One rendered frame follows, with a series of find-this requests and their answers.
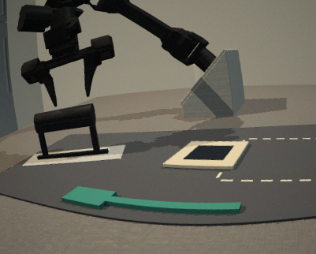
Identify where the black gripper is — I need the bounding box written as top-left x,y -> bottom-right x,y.
21,35 -> 115,106

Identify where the cream square tile with black centre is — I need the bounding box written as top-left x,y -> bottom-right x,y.
163,141 -> 249,170

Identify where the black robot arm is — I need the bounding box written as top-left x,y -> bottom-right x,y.
17,0 -> 216,72

